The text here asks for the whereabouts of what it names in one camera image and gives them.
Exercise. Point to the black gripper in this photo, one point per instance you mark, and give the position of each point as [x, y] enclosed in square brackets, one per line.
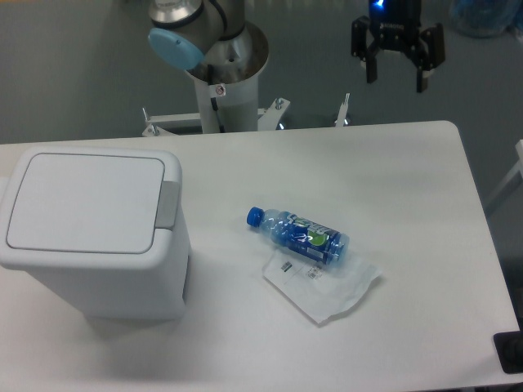
[393, 25]

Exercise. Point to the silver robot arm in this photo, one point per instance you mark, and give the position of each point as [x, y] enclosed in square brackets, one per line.
[213, 42]

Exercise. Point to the white plastic trash can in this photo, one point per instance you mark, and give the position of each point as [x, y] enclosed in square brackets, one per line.
[102, 228]

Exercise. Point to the blue translucent plastic bag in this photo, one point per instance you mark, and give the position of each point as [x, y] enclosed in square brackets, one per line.
[482, 19]

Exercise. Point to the blue plastic drink bottle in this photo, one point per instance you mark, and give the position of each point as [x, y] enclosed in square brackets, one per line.
[298, 234]

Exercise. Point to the white plastic bag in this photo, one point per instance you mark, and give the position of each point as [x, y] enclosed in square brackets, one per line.
[321, 292]

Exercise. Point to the black table clamp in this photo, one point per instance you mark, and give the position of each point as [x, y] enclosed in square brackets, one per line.
[508, 346]

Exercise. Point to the white furniture frame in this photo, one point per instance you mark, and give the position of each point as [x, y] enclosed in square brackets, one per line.
[507, 186]

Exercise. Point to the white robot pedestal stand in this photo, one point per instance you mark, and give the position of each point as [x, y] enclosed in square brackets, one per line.
[229, 102]

